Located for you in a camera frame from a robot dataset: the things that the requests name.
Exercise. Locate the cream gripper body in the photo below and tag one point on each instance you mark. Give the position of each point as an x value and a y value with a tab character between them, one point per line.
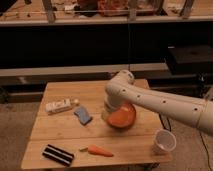
107	111

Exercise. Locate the white ceramic cup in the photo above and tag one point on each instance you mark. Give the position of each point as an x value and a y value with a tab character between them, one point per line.
164	142

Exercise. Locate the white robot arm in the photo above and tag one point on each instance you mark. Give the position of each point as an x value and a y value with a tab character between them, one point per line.
191	111

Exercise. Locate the orange ceramic bowl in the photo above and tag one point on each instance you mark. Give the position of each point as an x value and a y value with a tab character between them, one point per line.
124	117

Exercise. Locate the blue sponge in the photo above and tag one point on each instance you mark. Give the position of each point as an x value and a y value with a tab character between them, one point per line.
83	115

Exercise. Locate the orange toy carrot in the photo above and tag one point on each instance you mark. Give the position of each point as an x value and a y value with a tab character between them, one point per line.
95	150

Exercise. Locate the white tube box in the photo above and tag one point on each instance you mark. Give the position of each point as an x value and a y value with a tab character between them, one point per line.
61	105

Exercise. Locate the wooden table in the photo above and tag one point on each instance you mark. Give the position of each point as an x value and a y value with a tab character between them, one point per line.
131	146

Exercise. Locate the black white striped block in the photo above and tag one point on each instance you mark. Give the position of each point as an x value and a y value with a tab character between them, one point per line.
58	155

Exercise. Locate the black box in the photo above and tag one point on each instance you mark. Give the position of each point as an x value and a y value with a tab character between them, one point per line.
190	59

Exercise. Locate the wooden shelf with clutter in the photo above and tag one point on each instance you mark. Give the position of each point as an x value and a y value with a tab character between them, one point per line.
92	12

